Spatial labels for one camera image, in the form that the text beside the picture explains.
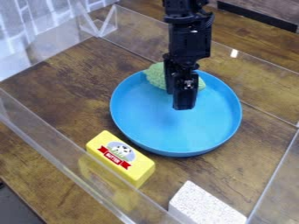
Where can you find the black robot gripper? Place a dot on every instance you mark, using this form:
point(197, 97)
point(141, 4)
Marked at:
point(190, 24)

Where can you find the clear acrylic corner bracket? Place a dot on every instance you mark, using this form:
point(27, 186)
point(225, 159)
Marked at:
point(102, 24)

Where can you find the white sheer curtain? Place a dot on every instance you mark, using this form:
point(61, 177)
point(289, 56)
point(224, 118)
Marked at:
point(39, 28)

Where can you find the white speckled foam block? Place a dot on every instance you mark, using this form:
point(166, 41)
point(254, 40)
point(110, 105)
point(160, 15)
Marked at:
point(198, 207)

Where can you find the clear acrylic enclosure wall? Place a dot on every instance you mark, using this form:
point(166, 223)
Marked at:
point(54, 108)

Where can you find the green bitter gourd toy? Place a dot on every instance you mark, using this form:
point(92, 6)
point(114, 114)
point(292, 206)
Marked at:
point(156, 75)

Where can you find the blue round tray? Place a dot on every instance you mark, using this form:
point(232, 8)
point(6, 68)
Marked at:
point(170, 132)

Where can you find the yellow butter block toy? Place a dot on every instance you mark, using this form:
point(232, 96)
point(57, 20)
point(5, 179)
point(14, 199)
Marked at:
point(132, 164)

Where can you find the black baseboard strip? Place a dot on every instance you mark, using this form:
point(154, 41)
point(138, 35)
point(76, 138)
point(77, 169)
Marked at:
point(280, 23)

